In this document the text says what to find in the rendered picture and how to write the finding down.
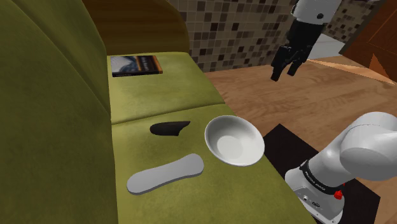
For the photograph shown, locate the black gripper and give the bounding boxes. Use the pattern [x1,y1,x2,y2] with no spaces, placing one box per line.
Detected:
[270,18,325,82]

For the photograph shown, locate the black robot stand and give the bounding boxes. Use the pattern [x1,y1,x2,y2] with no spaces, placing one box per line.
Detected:
[262,123,381,224]

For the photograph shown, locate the brown wooden door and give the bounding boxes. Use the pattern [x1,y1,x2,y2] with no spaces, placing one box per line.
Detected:
[338,0,397,85]

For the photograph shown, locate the white bowl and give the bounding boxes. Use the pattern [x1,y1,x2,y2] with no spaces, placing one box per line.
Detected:
[204,115,266,167]

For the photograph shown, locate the black curved remote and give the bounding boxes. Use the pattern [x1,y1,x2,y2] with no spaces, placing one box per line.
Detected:
[149,120,192,137]

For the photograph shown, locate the dark blue book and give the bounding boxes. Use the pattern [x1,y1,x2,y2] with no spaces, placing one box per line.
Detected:
[109,55,164,78]

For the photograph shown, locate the grey flat oblong remote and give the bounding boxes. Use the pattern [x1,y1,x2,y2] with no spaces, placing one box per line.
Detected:
[126,153,205,195]

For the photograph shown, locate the olive green sofa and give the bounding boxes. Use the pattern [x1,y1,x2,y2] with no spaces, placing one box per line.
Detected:
[0,0,317,224]

